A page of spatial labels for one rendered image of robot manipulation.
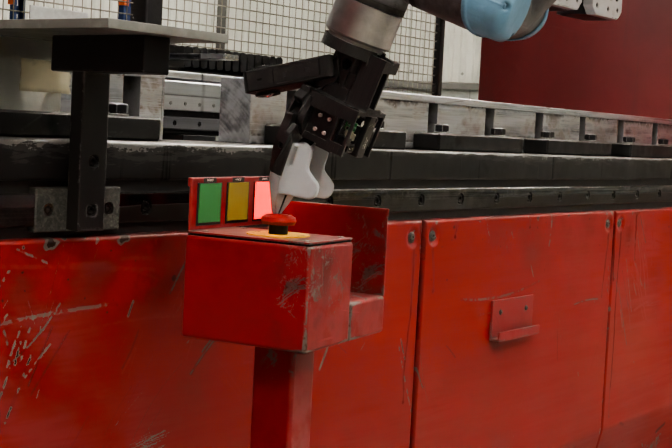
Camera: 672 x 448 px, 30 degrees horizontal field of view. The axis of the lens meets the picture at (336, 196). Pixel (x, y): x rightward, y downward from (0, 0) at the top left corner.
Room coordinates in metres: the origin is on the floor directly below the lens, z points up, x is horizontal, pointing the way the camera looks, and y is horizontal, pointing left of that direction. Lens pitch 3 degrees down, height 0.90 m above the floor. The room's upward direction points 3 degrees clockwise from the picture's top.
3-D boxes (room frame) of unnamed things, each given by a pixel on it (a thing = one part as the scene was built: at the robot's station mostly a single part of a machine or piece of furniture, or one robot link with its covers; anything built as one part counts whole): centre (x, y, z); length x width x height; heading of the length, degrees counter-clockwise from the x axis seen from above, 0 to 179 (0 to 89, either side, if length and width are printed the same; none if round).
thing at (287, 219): (1.41, 0.06, 0.79); 0.04 x 0.04 x 0.04
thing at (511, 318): (2.22, -0.33, 0.59); 0.15 x 0.02 x 0.07; 144
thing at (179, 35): (1.40, 0.29, 1.00); 0.26 x 0.18 x 0.01; 54
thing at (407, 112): (2.50, -0.34, 0.92); 1.67 x 0.06 x 0.10; 144
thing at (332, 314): (1.45, 0.05, 0.75); 0.20 x 0.16 x 0.18; 153
